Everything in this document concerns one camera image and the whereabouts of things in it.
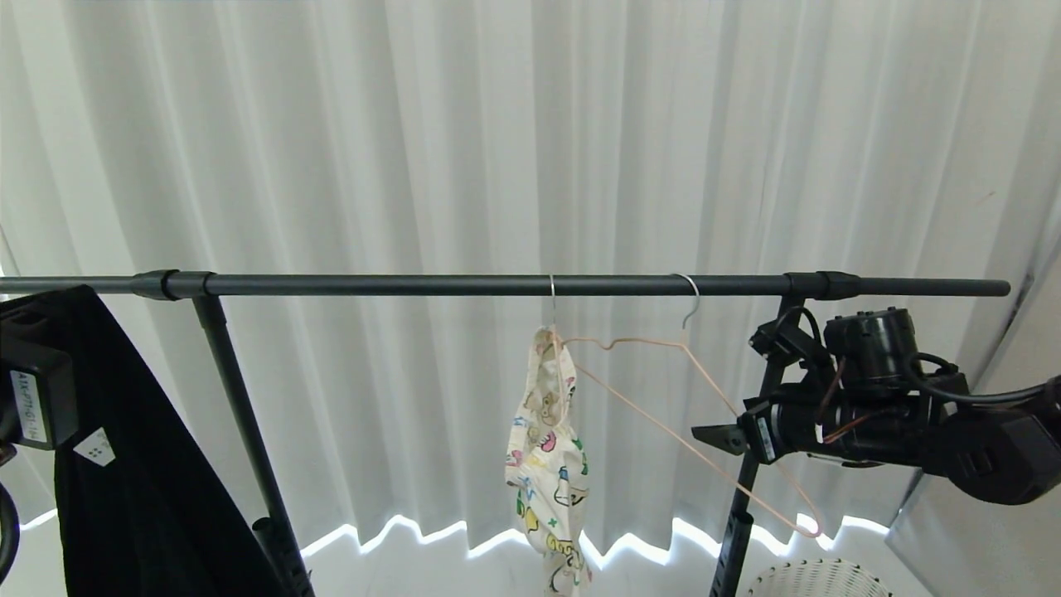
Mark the cream printed garment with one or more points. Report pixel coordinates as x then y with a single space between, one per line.
547 464

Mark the black garment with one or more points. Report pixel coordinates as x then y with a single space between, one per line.
149 497

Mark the white laundry basket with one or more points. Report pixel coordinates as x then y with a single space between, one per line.
816 580

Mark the pink clothes hanger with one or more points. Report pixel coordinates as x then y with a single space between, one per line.
697 297
553 298

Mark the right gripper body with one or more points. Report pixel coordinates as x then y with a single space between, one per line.
837 427

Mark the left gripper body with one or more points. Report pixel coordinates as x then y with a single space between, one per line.
37 398

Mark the black clothes rack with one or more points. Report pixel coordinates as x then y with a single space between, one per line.
414 285

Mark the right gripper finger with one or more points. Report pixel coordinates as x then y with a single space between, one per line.
725 439

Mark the white curtain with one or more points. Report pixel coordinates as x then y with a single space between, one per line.
497 124

